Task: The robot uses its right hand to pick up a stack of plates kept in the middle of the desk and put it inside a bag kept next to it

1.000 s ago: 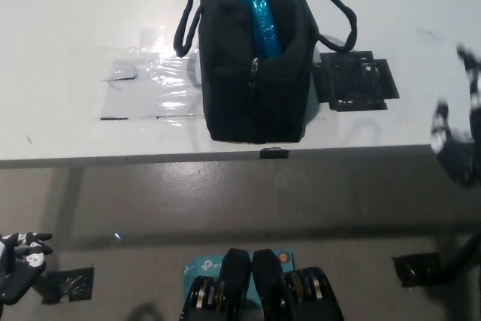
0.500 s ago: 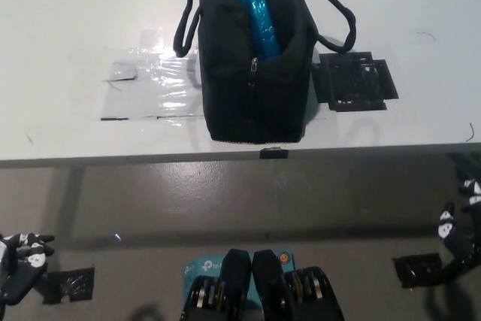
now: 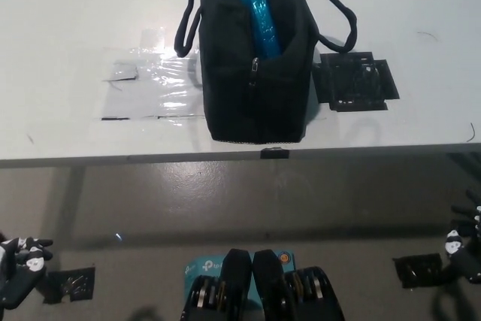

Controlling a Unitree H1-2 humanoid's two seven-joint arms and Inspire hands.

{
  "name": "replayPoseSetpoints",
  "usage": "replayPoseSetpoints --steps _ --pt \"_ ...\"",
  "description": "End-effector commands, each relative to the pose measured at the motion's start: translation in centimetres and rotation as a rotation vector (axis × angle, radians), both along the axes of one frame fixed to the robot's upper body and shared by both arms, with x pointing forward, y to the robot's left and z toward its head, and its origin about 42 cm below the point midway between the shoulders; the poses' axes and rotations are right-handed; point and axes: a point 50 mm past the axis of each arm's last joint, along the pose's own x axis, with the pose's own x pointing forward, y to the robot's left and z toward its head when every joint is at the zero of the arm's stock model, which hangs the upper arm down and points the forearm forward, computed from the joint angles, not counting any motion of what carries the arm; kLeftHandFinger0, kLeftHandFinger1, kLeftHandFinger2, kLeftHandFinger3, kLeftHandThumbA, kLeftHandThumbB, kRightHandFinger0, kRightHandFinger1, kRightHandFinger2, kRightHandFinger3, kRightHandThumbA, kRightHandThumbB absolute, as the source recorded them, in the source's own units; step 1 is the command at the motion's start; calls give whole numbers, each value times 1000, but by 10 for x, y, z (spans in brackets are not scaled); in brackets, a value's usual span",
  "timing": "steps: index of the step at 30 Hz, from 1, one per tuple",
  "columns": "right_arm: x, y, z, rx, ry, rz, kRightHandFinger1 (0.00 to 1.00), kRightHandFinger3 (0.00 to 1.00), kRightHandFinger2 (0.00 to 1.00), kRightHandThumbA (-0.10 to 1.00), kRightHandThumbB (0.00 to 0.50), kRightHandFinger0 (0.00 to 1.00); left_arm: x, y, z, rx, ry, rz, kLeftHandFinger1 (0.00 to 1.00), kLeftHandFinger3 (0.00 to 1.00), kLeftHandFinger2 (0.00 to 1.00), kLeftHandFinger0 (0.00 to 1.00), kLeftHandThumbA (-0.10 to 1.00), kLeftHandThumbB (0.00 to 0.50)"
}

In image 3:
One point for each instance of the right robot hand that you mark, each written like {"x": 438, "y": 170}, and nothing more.
{"x": 464, "y": 257}

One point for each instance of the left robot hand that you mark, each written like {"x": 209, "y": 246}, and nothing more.
{"x": 20, "y": 272}

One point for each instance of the blue plate stack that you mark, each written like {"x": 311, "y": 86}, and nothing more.
{"x": 261, "y": 16}

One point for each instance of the teal tp-link box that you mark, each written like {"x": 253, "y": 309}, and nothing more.
{"x": 203, "y": 264}

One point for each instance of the large black tape patch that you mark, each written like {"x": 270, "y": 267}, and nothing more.
{"x": 353, "y": 80}

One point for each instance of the small black tape strip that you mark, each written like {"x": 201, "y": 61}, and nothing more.
{"x": 275, "y": 153}

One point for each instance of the grey tape patch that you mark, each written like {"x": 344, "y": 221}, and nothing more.
{"x": 120, "y": 71}

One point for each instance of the clear plastic sheet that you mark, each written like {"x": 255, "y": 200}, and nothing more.
{"x": 165, "y": 88}

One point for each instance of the black floor bracket left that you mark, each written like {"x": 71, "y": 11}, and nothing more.
{"x": 73, "y": 285}

